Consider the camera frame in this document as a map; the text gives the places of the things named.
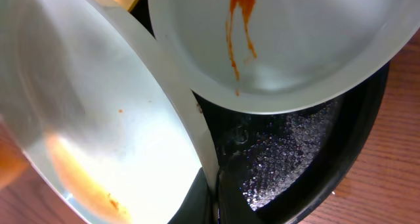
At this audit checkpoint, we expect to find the mint plate back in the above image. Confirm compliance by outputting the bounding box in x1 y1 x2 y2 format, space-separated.
148 0 419 114

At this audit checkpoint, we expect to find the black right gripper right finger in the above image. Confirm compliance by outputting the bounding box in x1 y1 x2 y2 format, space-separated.
218 169 262 224

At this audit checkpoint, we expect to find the mint plate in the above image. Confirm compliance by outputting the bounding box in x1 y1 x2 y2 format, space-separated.
1 0 219 223
148 0 419 114

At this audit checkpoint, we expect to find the mint plate front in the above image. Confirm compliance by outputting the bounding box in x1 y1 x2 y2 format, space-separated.
1 0 219 223

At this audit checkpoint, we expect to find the black round tray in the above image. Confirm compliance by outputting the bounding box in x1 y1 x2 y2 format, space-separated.
132 0 389 223

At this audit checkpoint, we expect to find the yellow green scrub sponge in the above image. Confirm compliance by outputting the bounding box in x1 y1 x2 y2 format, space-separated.
0 118 29 189

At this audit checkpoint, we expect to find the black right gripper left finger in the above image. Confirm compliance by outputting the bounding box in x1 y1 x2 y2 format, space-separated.
168 168 214 224

